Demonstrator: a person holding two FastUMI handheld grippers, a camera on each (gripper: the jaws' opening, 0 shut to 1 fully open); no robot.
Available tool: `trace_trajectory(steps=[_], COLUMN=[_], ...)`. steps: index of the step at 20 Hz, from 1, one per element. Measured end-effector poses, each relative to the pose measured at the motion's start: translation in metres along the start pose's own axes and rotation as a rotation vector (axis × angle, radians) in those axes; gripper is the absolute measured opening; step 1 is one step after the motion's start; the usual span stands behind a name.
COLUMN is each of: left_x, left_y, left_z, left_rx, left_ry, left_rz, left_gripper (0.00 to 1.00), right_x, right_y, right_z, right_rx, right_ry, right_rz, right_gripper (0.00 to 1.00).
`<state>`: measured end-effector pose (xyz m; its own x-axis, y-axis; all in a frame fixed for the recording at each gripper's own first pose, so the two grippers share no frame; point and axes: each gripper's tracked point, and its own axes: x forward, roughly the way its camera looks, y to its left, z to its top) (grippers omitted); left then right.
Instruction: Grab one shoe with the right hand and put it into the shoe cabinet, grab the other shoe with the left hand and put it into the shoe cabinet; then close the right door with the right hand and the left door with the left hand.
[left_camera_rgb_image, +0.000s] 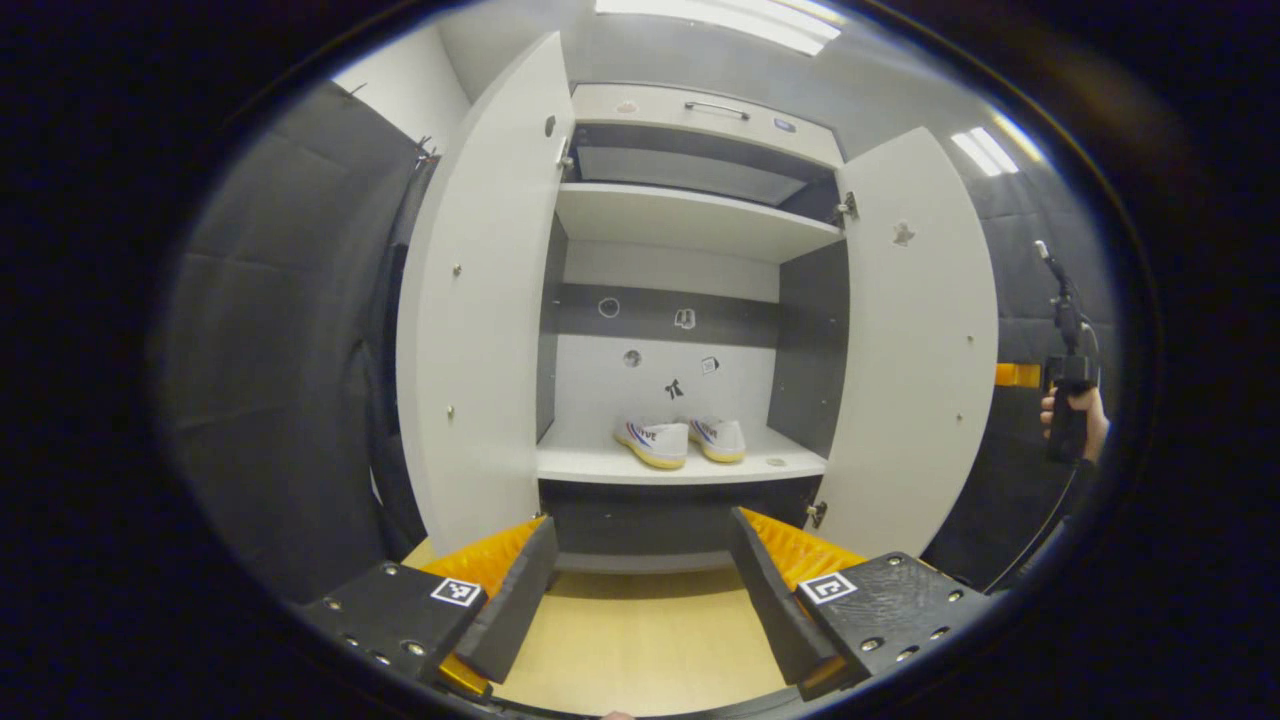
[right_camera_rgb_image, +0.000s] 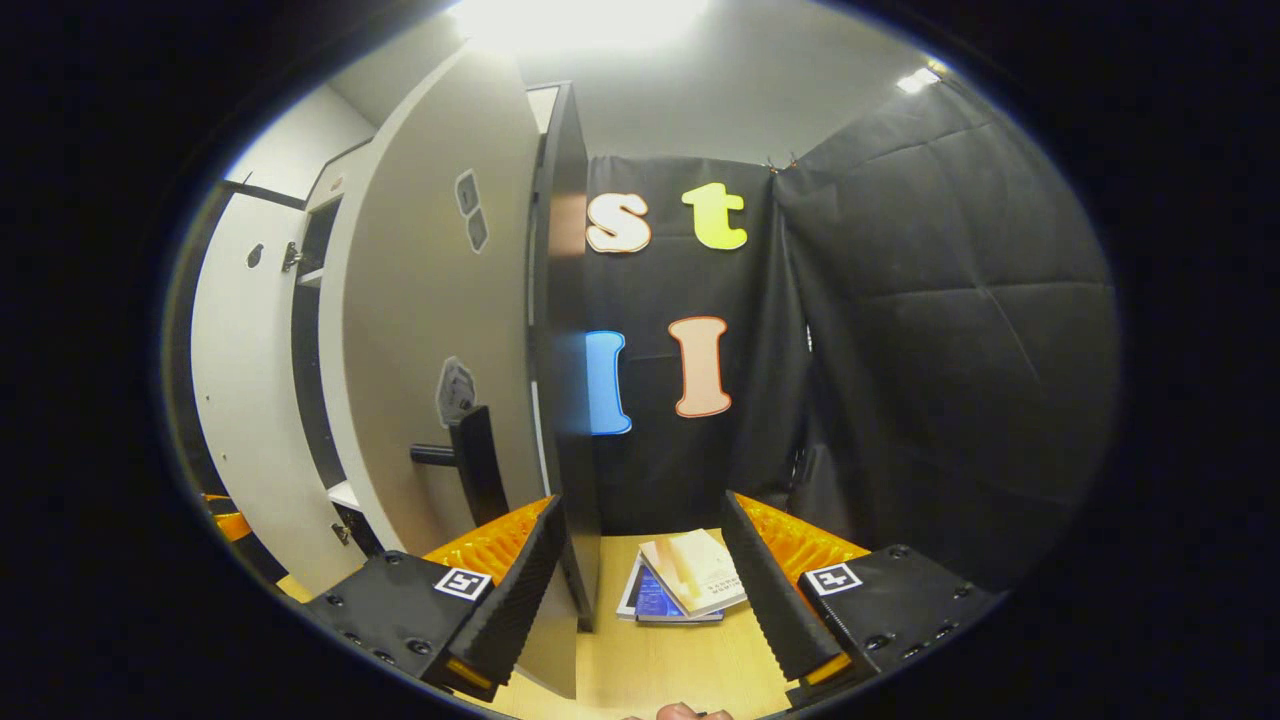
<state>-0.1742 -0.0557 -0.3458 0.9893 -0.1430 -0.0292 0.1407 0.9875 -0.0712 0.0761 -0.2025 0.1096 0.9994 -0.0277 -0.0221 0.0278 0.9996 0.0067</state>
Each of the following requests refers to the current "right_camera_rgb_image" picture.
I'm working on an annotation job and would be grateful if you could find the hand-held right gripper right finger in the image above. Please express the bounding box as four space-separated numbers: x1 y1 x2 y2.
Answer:
720 490 1006 711

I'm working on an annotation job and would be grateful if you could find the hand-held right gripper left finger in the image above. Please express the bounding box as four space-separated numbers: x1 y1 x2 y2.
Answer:
300 495 567 703

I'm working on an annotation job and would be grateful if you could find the grey cabinet door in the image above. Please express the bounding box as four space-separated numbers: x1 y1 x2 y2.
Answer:
190 186 339 598
318 42 603 701

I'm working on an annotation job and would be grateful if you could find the blue book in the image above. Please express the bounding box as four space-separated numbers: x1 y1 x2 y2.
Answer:
615 555 726 624

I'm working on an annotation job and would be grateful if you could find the black backdrop cloth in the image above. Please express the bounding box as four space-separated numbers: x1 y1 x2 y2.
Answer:
578 75 1121 593

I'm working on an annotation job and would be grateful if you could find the black door handle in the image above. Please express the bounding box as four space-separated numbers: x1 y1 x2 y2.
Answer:
410 405 511 528

